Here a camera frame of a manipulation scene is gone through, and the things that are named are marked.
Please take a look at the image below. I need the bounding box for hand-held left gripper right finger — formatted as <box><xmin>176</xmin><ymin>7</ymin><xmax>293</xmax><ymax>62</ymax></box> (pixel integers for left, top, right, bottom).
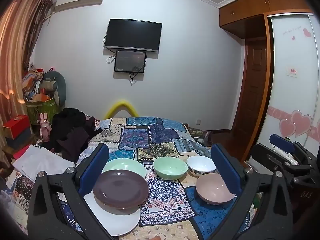
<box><xmin>211</xmin><ymin>144</ymin><xmax>293</xmax><ymax>240</ymax></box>

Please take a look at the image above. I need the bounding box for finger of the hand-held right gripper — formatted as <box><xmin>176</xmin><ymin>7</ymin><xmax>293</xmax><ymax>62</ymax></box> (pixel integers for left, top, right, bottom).
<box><xmin>269</xmin><ymin>134</ymin><xmax>304</xmax><ymax>155</ymax></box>
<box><xmin>251</xmin><ymin>143</ymin><xmax>312</xmax><ymax>173</ymax></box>

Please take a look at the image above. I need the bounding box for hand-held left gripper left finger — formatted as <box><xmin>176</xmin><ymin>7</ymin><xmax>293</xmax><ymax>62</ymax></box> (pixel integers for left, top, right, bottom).
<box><xmin>27</xmin><ymin>144</ymin><xmax>118</xmax><ymax>240</ymax></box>

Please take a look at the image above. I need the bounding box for pink bowl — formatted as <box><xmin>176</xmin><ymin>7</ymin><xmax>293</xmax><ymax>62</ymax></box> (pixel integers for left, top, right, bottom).
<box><xmin>195</xmin><ymin>173</ymin><xmax>237</xmax><ymax>205</ymax></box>

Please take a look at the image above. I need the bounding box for white bowl with black spots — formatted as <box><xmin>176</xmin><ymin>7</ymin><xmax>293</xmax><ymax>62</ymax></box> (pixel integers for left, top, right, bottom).
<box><xmin>187</xmin><ymin>155</ymin><xmax>217</xmax><ymax>178</ymax></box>

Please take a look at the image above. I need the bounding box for green plate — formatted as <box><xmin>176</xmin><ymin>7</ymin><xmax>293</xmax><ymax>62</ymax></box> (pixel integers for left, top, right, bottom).
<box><xmin>101</xmin><ymin>158</ymin><xmax>147</xmax><ymax>180</ymax></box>

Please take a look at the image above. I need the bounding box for purple plate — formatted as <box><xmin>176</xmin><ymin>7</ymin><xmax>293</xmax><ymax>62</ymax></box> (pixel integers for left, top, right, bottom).
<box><xmin>92</xmin><ymin>169</ymin><xmax>150</xmax><ymax>210</ymax></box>

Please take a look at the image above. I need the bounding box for green bowl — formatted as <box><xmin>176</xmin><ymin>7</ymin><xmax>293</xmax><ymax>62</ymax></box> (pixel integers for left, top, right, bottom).
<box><xmin>153</xmin><ymin>157</ymin><xmax>188</xmax><ymax>180</ymax></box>

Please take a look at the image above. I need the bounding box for white plate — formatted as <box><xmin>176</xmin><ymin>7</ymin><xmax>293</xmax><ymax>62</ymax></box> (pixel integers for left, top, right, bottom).
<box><xmin>83</xmin><ymin>192</ymin><xmax>141</xmax><ymax>237</ymax></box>

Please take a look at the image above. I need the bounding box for white stickered box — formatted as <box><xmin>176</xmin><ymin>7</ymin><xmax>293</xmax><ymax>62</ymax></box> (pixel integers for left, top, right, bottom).
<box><xmin>273</xmin><ymin>147</ymin><xmax>299</xmax><ymax>166</ymax></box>

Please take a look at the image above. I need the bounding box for black clothes pile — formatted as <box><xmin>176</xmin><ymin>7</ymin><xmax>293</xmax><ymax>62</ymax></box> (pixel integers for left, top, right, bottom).
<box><xmin>49</xmin><ymin>107</ymin><xmax>103</xmax><ymax>162</ymax></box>

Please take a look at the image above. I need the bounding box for white folded cloth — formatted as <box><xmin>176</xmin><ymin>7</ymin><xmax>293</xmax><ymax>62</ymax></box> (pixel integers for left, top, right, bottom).
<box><xmin>12</xmin><ymin>144</ymin><xmax>75</xmax><ymax>183</ymax></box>

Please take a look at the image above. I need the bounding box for white heart-print wardrobe door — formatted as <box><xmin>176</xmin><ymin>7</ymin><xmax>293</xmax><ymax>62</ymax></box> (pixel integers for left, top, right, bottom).
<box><xmin>244</xmin><ymin>12</ymin><xmax>320</xmax><ymax>170</ymax></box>

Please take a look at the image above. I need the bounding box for pink rabbit toy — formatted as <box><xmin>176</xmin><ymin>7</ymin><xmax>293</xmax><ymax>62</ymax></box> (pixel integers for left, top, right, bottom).
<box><xmin>37</xmin><ymin>112</ymin><xmax>52</xmax><ymax>140</ymax></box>

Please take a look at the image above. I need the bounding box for brown wooden door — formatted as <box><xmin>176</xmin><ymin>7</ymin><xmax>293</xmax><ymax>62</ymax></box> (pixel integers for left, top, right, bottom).
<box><xmin>231</xmin><ymin>36</ymin><xmax>272</xmax><ymax>160</ymax></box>

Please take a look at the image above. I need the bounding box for patchwork patterned tablecloth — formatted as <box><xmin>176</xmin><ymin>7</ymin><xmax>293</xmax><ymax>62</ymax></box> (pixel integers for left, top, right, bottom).
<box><xmin>57</xmin><ymin>116</ymin><xmax>255</xmax><ymax>240</ymax></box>

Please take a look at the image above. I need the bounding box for dark patterned bedsheet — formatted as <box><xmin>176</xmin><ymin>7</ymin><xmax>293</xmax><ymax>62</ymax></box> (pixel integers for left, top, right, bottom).
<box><xmin>0</xmin><ymin>170</ymin><xmax>63</xmax><ymax>235</ymax></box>

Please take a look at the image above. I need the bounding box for green box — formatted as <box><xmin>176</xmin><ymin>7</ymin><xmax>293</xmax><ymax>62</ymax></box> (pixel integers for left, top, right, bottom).
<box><xmin>26</xmin><ymin>97</ymin><xmax>59</xmax><ymax>125</ymax></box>

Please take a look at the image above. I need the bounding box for red box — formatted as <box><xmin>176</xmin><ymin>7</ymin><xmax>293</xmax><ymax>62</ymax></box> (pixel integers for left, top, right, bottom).
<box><xmin>2</xmin><ymin>115</ymin><xmax>30</xmax><ymax>139</ymax></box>

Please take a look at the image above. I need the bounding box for grey curved pillow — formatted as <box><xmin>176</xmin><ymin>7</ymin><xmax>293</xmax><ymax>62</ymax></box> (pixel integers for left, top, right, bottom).
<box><xmin>42</xmin><ymin>71</ymin><xmax>67</xmax><ymax>109</ymax></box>

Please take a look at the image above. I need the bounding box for pile of boxes and papers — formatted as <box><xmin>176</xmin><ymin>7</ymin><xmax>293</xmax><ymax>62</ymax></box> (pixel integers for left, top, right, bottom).
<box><xmin>22</xmin><ymin>62</ymin><xmax>54</xmax><ymax>103</ymax></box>

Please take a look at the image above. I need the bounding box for wooden overhead cabinet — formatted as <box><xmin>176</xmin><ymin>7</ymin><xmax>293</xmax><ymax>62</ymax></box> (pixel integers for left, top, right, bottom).
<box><xmin>219</xmin><ymin>0</ymin><xmax>314</xmax><ymax>39</ymax></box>

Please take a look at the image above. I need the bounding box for brown striped curtain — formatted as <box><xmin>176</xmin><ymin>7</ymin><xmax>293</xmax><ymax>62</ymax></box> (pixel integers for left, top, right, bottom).
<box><xmin>0</xmin><ymin>0</ymin><xmax>57</xmax><ymax>135</ymax></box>

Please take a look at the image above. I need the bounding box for black monitor cable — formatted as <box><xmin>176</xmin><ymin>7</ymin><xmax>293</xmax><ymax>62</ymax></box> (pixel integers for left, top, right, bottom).
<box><xmin>129</xmin><ymin>72</ymin><xmax>140</xmax><ymax>86</ymax></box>

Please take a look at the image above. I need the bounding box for small black wall monitor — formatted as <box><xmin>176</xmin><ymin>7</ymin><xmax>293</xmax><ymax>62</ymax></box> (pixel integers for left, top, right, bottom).
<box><xmin>114</xmin><ymin>50</ymin><xmax>147</xmax><ymax>74</ymax></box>

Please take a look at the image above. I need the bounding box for black wall television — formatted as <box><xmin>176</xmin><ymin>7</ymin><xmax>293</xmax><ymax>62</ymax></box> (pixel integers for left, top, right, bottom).
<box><xmin>104</xmin><ymin>18</ymin><xmax>162</xmax><ymax>53</ymax></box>

